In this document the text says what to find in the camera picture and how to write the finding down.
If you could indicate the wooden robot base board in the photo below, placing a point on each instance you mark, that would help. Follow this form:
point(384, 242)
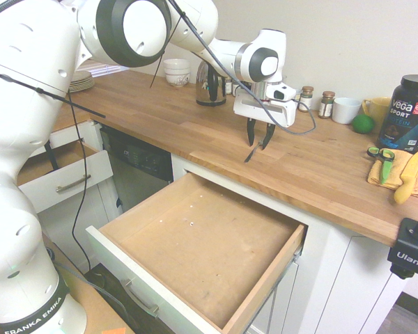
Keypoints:
point(87, 306)

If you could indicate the slim copper-lid spice jar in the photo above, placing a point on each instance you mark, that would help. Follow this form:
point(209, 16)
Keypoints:
point(325, 108)

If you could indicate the yellow folded cloth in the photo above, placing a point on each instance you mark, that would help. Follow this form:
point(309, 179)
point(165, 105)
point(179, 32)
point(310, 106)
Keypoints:
point(392, 174)

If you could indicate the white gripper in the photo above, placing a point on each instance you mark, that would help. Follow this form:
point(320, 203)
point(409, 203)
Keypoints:
point(261, 109)

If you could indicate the black Vega protein tub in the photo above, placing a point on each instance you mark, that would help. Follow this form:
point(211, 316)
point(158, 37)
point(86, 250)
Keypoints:
point(404, 118)

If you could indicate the plain white cup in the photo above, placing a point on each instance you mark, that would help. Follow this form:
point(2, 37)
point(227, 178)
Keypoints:
point(345, 111)

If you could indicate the white kitchen cabinet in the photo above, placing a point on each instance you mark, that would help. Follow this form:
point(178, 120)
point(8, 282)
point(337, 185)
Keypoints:
point(341, 271)

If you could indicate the green lime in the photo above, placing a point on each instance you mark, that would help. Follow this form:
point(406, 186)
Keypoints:
point(363, 124)

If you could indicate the small open white drawer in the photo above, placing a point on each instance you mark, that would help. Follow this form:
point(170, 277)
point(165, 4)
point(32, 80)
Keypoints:
point(62, 174)

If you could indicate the beige plate stack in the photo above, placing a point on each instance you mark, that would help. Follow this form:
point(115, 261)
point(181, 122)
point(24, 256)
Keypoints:
point(81, 83)

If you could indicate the silver metal fork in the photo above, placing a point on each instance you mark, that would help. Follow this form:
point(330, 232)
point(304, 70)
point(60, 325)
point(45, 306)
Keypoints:
point(251, 154)

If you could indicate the black clamp camera stand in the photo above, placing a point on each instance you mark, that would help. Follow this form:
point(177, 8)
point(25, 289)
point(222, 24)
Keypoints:
point(409, 254)

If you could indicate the black bag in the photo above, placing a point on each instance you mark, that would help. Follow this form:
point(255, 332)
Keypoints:
point(108, 285)

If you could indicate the yellow sheathed knife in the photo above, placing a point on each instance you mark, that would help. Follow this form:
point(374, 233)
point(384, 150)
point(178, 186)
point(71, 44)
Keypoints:
point(409, 177)

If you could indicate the plain white bowl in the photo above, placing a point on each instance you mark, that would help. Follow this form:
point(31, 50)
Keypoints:
point(176, 66)

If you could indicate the yellow ceramic mug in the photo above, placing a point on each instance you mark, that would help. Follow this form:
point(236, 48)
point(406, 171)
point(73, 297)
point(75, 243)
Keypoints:
point(379, 111)

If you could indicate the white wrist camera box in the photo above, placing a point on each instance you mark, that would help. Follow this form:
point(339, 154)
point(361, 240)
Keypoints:
point(280, 92)

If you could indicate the wide copper-lid spice jar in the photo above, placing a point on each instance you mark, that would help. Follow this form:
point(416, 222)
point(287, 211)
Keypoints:
point(306, 101)

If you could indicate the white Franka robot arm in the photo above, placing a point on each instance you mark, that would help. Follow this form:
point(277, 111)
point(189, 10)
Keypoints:
point(21, 104)

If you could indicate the white bowl with pattern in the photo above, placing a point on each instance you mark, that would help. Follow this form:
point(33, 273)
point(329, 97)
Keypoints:
point(177, 80)

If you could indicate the black front dishwasher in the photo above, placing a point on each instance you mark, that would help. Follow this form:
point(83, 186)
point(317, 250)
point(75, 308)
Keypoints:
point(139, 174)

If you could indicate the large open wooden drawer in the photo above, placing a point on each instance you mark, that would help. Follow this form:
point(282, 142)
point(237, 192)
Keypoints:
point(202, 243)

